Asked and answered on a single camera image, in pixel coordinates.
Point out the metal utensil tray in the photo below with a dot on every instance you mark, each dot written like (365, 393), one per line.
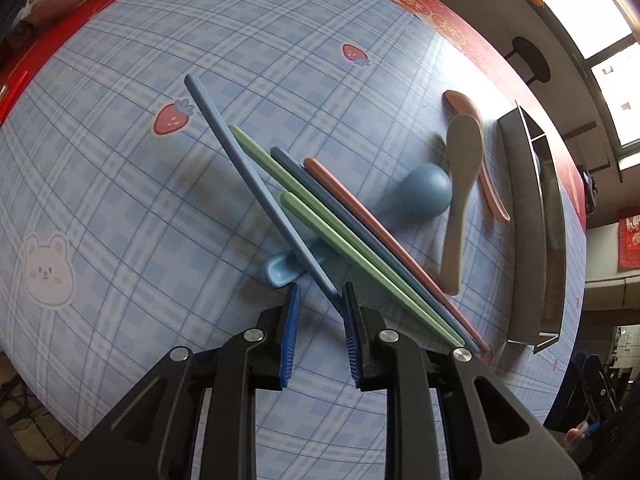
(520, 210)

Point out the red-brown spoon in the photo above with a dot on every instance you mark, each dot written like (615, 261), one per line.
(460, 102)

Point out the red printed tablecloth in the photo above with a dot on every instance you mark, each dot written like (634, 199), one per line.
(450, 5)

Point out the pink chopstick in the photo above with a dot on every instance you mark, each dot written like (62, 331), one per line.
(350, 205)

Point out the beige spoon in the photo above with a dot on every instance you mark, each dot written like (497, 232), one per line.
(465, 140)

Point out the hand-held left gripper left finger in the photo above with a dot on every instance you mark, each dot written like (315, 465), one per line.
(291, 335)

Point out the blue chopstick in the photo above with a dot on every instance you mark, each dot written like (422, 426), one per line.
(300, 177)
(261, 190)

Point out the blue plaid tablecloth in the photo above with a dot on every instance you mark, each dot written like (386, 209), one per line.
(125, 210)

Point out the green chopstick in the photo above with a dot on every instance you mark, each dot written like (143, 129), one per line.
(325, 232)
(250, 147)

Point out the black stand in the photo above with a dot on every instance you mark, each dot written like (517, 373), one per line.
(591, 190)

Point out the red wall poster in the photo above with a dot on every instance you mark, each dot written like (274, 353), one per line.
(631, 240)

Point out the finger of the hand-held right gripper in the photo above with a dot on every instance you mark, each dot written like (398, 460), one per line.
(580, 372)
(598, 385)

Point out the blue spoon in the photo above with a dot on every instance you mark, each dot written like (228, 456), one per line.
(425, 190)

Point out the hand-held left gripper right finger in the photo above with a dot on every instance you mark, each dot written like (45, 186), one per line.
(351, 335)

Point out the window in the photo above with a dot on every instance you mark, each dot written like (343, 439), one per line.
(590, 5)

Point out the person's right hand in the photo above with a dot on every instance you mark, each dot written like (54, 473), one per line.
(576, 436)

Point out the black round stool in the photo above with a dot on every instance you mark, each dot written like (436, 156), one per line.
(530, 55)

